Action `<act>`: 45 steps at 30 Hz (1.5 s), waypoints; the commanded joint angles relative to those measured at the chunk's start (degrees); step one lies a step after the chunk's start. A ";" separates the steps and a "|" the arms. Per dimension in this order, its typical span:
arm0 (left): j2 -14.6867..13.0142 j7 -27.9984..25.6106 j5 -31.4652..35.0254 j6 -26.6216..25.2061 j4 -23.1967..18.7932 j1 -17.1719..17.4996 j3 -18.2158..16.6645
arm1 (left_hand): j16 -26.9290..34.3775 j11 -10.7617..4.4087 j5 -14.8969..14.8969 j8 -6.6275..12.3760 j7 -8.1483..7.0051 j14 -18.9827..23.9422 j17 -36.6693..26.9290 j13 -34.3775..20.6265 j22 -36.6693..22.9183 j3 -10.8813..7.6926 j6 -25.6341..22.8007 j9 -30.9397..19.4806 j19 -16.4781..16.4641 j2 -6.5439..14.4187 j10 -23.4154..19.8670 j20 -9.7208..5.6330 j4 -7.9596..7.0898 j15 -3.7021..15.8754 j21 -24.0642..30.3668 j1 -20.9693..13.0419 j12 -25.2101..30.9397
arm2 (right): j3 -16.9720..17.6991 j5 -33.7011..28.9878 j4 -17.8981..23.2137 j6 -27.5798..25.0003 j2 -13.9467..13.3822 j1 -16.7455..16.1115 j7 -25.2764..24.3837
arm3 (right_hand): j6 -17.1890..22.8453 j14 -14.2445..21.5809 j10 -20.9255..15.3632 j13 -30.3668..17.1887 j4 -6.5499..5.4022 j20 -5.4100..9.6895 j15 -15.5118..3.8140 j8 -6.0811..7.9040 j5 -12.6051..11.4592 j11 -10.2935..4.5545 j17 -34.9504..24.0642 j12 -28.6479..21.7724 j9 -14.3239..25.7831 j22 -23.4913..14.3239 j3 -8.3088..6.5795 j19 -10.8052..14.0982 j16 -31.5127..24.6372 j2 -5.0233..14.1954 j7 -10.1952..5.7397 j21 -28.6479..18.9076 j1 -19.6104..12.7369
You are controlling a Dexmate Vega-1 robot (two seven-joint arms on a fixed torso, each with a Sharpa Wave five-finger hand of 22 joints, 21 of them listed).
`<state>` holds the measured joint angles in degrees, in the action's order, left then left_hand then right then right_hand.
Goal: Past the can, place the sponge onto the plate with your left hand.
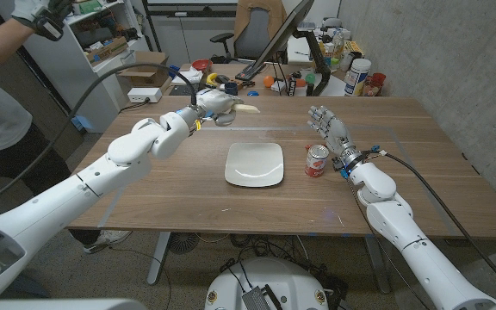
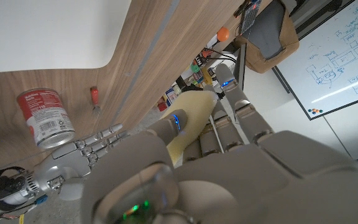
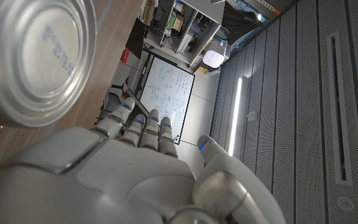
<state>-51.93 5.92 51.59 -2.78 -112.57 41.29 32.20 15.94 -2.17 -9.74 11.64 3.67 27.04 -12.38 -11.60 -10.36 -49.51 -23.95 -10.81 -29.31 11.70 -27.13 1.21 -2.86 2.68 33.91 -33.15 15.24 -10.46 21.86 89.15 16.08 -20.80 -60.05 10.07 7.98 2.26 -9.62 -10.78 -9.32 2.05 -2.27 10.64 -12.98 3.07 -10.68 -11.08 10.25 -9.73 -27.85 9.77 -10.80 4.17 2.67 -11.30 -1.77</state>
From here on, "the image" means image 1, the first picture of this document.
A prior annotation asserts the yellow sponge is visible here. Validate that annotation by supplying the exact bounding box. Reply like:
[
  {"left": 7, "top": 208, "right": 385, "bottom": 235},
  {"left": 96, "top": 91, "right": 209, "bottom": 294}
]
[{"left": 232, "top": 103, "right": 261, "bottom": 115}]

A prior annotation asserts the white sneaker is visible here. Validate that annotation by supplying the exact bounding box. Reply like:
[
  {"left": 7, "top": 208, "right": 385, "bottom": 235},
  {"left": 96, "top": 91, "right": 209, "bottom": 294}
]
[{"left": 83, "top": 230, "right": 132, "bottom": 255}]

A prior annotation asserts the red and white tin can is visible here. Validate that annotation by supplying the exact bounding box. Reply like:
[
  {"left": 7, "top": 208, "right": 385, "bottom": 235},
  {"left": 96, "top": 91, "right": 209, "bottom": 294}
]
[{"left": 304, "top": 144, "right": 331, "bottom": 178}]

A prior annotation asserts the grey office chair tan cover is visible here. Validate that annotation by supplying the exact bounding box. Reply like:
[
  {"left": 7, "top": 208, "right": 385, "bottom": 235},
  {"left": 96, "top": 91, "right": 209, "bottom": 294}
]
[{"left": 209, "top": 0, "right": 288, "bottom": 61}]

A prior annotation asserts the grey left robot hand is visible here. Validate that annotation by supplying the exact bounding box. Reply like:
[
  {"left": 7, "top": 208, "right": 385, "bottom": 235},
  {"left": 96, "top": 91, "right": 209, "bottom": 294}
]
[{"left": 185, "top": 88, "right": 245, "bottom": 127}]

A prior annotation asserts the black keyboard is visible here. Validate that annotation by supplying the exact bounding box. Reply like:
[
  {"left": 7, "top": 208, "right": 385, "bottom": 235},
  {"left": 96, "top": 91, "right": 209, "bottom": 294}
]
[{"left": 234, "top": 62, "right": 266, "bottom": 82}]

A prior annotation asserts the printed brown cardboard box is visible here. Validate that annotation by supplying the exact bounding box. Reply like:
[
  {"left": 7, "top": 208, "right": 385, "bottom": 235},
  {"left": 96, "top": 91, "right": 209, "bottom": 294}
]
[{"left": 84, "top": 36, "right": 129, "bottom": 65}]

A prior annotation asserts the clear plastic bottle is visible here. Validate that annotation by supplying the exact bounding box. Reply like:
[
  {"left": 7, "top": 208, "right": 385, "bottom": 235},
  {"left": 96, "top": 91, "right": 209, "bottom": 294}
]
[{"left": 332, "top": 28, "right": 346, "bottom": 61}]

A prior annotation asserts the white shelf unit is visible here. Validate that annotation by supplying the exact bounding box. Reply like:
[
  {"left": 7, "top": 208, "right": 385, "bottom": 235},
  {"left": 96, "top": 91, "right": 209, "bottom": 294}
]
[{"left": 15, "top": 0, "right": 152, "bottom": 133}]

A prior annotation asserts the black laptop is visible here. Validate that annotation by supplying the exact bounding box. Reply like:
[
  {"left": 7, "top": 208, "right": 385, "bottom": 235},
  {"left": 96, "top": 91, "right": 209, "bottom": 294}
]
[{"left": 169, "top": 84, "right": 206, "bottom": 97}]

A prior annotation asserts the black computer monitor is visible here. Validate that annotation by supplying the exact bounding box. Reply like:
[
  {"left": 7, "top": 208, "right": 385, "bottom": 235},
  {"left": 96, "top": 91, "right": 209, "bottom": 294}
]
[{"left": 251, "top": 0, "right": 316, "bottom": 72}]

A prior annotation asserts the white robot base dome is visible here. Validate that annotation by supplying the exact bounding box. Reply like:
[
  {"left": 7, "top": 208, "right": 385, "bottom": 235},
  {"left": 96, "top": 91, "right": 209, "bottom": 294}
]
[{"left": 204, "top": 257, "right": 330, "bottom": 310}]

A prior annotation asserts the yellow box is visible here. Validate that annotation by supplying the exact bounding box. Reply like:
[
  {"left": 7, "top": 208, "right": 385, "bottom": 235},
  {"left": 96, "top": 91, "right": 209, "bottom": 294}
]
[{"left": 342, "top": 40, "right": 365, "bottom": 60}]

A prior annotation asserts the white cabinet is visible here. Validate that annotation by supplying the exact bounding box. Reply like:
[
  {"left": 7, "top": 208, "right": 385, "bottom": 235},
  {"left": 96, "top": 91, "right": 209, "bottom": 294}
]
[{"left": 146, "top": 3, "right": 243, "bottom": 68}]

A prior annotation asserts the grey table leg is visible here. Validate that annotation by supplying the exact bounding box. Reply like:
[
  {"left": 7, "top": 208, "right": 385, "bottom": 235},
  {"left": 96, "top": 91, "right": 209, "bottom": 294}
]
[
  {"left": 146, "top": 232, "right": 171, "bottom": 286},
  {"left": 363, "top": 234, "right": 392, "bottom": 295}
]

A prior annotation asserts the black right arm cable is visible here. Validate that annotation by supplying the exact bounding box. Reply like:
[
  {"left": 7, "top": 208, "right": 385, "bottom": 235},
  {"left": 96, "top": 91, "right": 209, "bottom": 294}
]
[{"left": 376, "top": 150, "right": 496, "bottom": 299}]

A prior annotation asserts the open cardboard box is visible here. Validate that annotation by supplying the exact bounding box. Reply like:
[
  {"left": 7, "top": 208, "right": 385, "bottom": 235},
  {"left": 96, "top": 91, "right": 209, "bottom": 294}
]
[{"left": 117, "top": 50, "right": 171, "bottom": 90}]

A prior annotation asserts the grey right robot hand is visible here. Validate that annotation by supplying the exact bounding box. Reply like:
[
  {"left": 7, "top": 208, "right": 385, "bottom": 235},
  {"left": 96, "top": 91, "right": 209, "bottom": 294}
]
[{"left": 307, "top": 105, "right": 361, "bottom": 171}]

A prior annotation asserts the grey finned module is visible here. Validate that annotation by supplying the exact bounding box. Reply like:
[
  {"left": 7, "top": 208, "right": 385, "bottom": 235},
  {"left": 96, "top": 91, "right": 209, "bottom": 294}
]
[{"left": 241, "top": 286, "right": 283, "bottom": 310}]

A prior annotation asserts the white square plate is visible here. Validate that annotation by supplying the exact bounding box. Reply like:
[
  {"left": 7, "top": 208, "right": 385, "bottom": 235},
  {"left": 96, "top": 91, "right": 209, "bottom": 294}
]
[{"left": 224, "top": 142, "right": 285, "bottom": 189}]

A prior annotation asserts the blue floor object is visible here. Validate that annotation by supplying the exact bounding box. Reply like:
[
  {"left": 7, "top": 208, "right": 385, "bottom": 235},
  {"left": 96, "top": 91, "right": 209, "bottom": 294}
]
[{"left": 70, "top": 115, "right": 95, "bottom": 133}]

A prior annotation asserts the white power box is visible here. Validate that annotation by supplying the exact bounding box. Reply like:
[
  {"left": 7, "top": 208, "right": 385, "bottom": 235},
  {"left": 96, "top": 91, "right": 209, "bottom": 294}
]
[{"left": 127, "top": 87, "right": 164, "bottom": 104}]

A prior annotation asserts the gloved person hand with tracker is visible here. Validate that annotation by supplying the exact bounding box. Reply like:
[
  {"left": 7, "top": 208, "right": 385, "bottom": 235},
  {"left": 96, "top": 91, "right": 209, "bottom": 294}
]
[{"left": 10, "top": 0, "right": 75, "bottom": 42}]

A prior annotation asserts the white wipes canister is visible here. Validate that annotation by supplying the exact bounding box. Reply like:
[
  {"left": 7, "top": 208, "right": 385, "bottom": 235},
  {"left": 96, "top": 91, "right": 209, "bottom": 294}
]
[{"left": 344, "top": 58, "right": 373, "bottom": 97}]

